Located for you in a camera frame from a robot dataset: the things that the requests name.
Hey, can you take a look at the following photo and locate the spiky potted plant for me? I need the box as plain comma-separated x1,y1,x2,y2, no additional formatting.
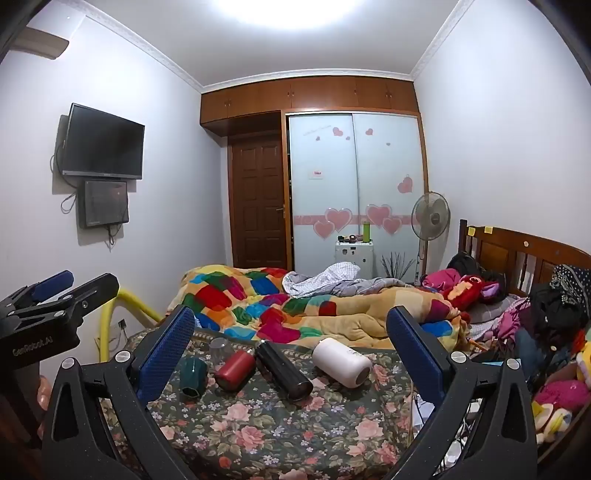
379,251,417,282

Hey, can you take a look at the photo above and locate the yellow and white plush toy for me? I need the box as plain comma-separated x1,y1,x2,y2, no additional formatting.
530,401,574,445

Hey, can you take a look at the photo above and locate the standing electric fan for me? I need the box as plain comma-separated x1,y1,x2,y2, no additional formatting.
411,191,450,283

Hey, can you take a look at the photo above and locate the white cup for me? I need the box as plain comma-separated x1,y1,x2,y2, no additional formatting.
312,337,373,389

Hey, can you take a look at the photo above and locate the wooden overhead cabinet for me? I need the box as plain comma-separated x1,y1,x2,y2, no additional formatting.
200,73,421,137

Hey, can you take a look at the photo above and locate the dark patterned scarf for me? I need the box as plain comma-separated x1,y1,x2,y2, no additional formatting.
549,264,591,306

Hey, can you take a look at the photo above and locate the clear glass cup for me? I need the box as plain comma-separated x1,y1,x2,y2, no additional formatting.
209,338,234,368

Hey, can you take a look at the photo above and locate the red plush toy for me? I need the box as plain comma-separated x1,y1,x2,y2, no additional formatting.
438,273,491,315

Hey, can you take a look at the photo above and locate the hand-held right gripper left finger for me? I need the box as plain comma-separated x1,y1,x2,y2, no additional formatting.
41,305,197,480

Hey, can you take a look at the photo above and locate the black clothing pile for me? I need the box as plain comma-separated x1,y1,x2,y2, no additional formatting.
527,281,588,340

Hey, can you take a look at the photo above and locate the frosted sliding wardrobe door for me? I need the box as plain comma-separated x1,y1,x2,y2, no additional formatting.
353,113,428,282
286,113,359,274

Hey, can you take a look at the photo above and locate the black bag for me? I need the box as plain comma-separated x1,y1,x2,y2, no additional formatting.
446,253,482,278

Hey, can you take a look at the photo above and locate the yellow foam tube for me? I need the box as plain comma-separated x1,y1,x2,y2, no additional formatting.
94,288,163,363

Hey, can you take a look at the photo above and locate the colourful patchwork quilt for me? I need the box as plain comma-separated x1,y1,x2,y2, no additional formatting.
166,264,472,352

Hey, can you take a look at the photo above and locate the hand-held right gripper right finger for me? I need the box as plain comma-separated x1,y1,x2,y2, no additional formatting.
385,305,539,480

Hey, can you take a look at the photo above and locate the dark green cup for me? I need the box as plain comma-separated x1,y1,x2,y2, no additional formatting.
179,356,208,400

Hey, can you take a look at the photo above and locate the pink clothing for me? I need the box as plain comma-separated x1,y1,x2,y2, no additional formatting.
422,268,463,292

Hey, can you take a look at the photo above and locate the small white cabinet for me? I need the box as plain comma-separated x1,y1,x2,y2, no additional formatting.
334,241,374,280

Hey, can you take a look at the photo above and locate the black thermos cup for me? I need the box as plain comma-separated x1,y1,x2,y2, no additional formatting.
254,339,315,407

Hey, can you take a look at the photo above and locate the ceiling light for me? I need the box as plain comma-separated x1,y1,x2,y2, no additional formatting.
216,0,385,34

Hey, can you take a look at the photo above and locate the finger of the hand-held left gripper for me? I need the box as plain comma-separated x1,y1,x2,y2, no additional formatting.
0,271,75,315
7,272,121,334

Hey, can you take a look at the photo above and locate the red cup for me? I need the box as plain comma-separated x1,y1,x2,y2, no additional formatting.
213,349,257,393

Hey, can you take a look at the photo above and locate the brown wooden door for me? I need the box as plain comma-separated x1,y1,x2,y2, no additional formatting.
228,134,290,271

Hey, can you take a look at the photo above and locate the floral bed sheet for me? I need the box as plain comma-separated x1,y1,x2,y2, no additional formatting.
99,325,419,480

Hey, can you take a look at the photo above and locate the pink plush toy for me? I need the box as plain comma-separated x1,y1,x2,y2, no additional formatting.
532,378,590,412

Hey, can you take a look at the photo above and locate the black wall television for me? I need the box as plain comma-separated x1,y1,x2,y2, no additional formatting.
61,103,146,181

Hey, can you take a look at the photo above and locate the grey checked cloth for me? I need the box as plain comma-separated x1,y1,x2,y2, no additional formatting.
283,261,416,299

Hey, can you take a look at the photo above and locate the small black wall monitor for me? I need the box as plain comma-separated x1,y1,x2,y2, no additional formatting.
78,180,129,230

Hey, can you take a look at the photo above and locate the wooden bed headboard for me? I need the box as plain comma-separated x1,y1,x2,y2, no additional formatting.
458,219,591,302

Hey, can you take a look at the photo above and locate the wall air conditioner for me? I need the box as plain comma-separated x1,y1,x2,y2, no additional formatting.
14,27,70,60

